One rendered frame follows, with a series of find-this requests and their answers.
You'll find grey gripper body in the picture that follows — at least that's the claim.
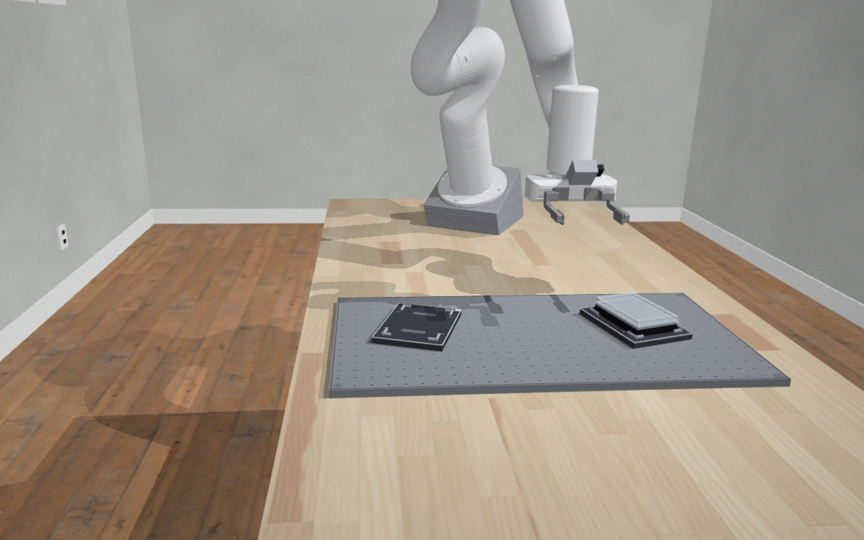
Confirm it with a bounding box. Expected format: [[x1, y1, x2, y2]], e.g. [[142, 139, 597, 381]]
[[525, 171, 617, 202]]

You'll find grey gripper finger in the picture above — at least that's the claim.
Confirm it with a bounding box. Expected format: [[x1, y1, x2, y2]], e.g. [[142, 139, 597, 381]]
[[544, 187, 569, 225], [583, 187, 630, 225]]

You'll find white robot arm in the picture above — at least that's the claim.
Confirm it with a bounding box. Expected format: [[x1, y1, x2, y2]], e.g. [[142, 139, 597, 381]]
[[410, 0, 605, 207]]

